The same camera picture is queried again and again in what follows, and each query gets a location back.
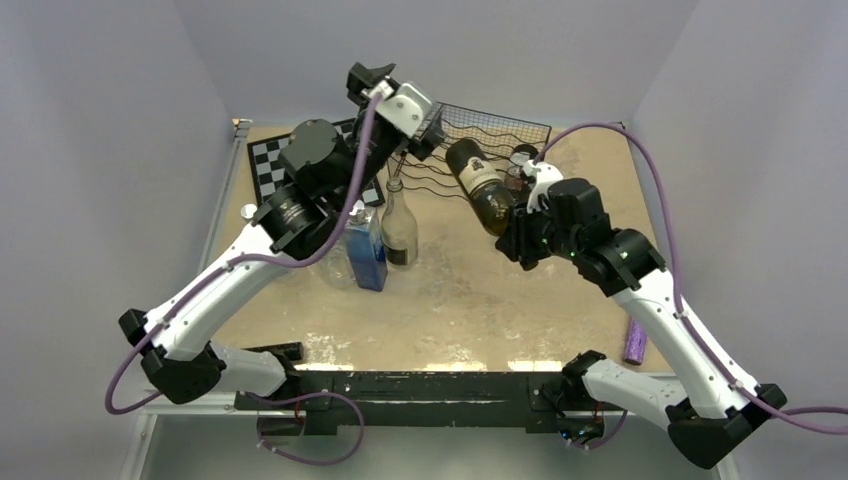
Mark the black wire wine rack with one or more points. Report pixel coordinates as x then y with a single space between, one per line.
496 135

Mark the purple glitter microphone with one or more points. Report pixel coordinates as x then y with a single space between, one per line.
635 343

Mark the clear round flask bottle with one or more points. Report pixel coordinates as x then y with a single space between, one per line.
248 213

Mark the blue rectangular glass bottle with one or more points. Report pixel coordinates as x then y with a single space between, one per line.
365 248

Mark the clear glass bottle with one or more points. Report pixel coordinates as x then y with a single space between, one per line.
399 227

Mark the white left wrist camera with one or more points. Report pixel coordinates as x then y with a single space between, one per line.
405 106

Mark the black white chessboard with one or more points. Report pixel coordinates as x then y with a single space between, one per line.
271 164

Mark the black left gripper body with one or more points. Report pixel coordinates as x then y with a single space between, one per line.
378 148

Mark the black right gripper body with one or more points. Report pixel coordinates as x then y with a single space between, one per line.
536 235

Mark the round clear bottle silver cap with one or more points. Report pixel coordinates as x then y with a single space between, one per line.
335 267

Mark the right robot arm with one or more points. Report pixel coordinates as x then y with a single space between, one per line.
714 404

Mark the dark green wine bottle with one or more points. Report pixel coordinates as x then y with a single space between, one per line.
484 188

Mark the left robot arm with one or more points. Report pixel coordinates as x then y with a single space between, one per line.
325 172

